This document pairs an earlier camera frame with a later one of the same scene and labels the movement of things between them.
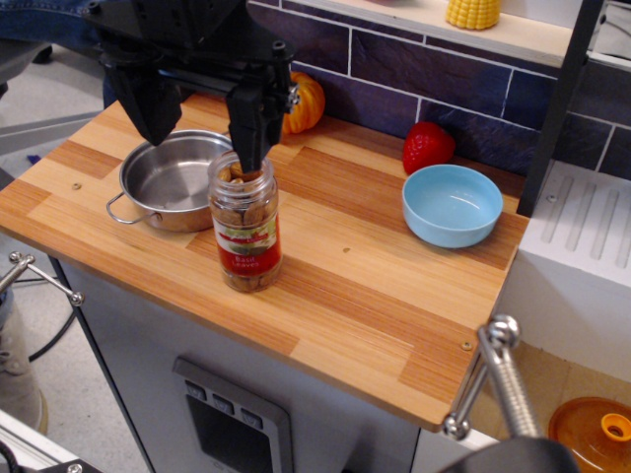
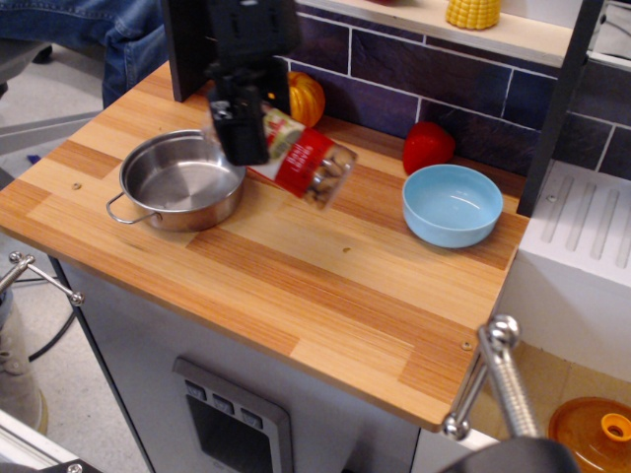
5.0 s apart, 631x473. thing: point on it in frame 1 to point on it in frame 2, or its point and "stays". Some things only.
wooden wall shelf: x=531 y=32 stays
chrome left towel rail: x=19 y=261 stays
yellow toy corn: x=472 y=14 stays
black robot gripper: x=209 y=40 to x=247 y=40
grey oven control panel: x=237 y=429 stays
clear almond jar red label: x=246 y=223 to x=304 y=162
